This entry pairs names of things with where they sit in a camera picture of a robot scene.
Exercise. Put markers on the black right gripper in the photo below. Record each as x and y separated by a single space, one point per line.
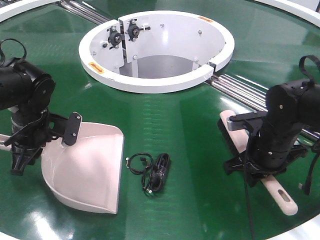
257 165

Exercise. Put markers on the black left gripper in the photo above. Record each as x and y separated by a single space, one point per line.
32 131

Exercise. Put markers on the pink hand brush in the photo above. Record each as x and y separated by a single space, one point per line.
264 146

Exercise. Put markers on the pink dustpan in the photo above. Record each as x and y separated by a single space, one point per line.
86 176

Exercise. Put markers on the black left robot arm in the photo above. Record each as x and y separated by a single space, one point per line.
26 91

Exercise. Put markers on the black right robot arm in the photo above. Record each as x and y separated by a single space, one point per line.
298 100

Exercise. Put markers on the steel conveyor rollers right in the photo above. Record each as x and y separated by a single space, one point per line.
248 92

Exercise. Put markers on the steel conveyor rollers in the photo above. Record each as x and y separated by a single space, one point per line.
83 10
248 92

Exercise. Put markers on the steel conveyor rollers left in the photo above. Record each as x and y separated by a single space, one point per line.
83 10

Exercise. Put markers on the left black bearing block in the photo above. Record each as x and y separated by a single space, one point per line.
115 38

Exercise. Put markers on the black bearing block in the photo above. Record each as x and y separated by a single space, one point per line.
115 38
133 30

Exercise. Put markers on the right black bearing block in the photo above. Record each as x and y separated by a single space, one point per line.
133 30

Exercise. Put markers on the white outer rim left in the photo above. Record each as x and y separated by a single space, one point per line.
16 7

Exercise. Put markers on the white rim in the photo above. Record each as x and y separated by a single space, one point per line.
296 9
16 7

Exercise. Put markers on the white outer rim right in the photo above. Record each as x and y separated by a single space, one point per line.
296 9

